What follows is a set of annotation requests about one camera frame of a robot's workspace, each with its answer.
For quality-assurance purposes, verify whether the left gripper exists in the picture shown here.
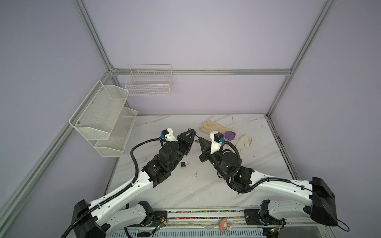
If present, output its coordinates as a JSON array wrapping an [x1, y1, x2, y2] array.
[[170, 131, 195, 172]]

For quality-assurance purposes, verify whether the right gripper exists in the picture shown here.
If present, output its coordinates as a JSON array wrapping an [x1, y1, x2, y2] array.
[[196, 137, 228, 179]]

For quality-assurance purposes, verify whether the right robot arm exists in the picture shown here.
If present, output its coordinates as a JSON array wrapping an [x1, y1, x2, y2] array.
[[198, 137, 338, 227]]

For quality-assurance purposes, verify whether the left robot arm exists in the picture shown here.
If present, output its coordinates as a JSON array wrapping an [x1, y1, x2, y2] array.
[[62, 129, 196, 238]]

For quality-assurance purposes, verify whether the cream leather glove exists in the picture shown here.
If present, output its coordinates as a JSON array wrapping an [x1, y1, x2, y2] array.
[[199, 121, 235, 135]]

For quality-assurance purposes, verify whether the left black padlock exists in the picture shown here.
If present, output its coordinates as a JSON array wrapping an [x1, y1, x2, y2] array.
[[180, 162, 189, 168]]

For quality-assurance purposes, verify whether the white knit glove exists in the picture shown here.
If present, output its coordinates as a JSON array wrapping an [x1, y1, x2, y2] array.
[[235, 134, 253, 154]]

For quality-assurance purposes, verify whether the pink toy figure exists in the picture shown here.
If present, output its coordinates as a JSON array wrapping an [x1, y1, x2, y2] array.
[[219, 218, 232, 233]]

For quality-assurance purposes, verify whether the white mesh two-tier shelf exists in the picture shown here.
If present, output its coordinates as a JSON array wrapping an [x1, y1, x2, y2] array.
[[68, 81, 138, 157]]

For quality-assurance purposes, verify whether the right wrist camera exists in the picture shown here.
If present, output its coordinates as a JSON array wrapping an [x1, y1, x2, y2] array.
[[210, 131, 225, 154]]

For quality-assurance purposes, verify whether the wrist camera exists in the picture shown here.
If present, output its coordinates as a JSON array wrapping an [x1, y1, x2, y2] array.
[[210, 131, 225, 154], [160, 128, 178, 142]]

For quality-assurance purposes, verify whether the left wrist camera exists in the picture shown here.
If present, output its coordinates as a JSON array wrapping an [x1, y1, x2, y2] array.
[[160, 128, 178, 142]]

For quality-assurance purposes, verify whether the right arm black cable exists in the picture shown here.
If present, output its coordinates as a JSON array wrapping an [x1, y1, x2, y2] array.
[[220, 140, 350, 233]]

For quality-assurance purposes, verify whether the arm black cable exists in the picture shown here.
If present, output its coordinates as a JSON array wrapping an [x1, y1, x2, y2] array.
[[220, 140, 350, 233], [60, 137, 164, 238]]

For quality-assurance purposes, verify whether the white wire basket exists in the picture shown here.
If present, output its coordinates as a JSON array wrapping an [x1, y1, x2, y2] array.
[[125, 64, 173, 96]]

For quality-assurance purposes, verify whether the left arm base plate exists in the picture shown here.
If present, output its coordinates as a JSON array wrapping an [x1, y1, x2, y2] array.
[[140, 210, 168, 227]]

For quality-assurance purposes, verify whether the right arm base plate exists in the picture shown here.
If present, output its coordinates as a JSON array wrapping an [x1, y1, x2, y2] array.
[[244, 209, 286, 226]]

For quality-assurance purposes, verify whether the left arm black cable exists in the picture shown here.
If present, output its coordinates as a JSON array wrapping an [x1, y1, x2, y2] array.
[[60, 137, 164, 238]]

